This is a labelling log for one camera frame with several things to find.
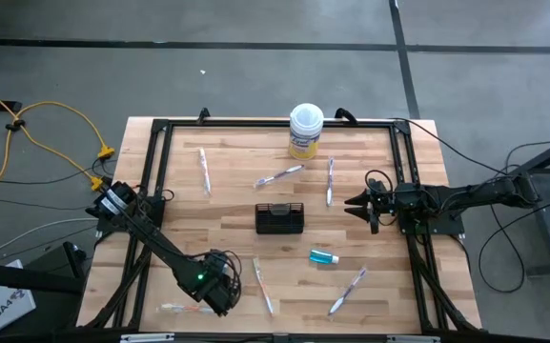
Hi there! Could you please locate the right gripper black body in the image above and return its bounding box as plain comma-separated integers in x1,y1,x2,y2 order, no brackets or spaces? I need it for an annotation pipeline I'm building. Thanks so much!
368,178,399,234

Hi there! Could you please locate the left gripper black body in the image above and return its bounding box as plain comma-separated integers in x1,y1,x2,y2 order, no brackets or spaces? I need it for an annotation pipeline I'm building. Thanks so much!
196,273,235,317

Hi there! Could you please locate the blue mouthwash bottle white cap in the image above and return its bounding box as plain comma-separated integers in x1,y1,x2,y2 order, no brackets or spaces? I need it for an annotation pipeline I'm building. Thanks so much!
308,249,340,266

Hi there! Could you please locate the yellow white disinfecting wipes canister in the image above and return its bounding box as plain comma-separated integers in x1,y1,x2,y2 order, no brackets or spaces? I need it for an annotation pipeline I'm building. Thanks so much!
287,102,325,161

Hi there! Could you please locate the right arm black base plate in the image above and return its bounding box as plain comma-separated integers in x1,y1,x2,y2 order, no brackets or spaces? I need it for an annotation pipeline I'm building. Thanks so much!
397,209,466,237

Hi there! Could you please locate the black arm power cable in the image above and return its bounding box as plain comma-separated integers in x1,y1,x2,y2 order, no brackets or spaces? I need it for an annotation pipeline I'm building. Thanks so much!
388,116,512,177

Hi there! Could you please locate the black wire caddy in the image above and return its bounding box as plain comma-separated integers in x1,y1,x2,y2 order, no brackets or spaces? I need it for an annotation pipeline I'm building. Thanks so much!
255,202,306,235

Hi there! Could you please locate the silver metal bracket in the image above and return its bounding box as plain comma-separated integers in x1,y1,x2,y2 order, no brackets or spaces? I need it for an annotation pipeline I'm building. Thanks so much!
120,333,175,343
387,334,440,343

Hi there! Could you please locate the black aluminium table frame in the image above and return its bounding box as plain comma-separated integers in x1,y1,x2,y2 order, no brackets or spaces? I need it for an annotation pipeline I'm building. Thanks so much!
77,117,484,333

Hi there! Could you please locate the black looped floor cable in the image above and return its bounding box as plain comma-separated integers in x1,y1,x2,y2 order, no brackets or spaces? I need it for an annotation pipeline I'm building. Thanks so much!
477,195,550,294

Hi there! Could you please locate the black side table frame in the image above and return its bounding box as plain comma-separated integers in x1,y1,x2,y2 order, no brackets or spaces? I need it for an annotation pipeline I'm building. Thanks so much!
493,131,550,277

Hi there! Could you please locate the thin black cable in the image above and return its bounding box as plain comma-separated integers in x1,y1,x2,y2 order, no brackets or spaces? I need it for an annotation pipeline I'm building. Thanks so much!
502,139,550,175

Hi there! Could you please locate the yellow extension cord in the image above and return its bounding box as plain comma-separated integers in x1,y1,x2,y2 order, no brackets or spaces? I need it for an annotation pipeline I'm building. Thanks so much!
5,99,116,161
0,79,108,215

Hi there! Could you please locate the grey floor cable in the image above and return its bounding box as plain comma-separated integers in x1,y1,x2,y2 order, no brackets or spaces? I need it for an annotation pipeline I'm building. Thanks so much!
0,216,99,263

